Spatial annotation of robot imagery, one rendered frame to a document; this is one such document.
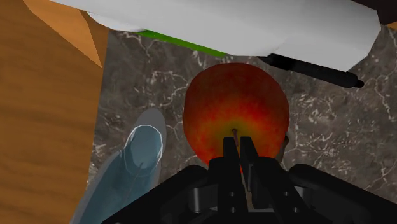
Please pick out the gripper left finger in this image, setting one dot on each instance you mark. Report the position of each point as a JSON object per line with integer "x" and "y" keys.
{"x": 229, "y": 186}

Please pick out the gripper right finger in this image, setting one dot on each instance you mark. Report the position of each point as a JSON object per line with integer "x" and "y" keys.
{"x": 266, "y": 186}

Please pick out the red yellow apple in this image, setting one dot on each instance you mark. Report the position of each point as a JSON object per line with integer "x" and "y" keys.
{"x": 235, "y": 99}

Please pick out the blue grey oblong object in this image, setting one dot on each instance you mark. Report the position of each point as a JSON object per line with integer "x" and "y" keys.
{"x": 136, "y": 164}

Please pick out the green flat object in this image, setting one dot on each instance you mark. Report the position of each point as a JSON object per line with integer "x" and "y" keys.
{"x": 186, "y": 43}

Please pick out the white flat object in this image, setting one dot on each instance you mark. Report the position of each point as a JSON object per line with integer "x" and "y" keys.
{"x": 248, "y": 24}

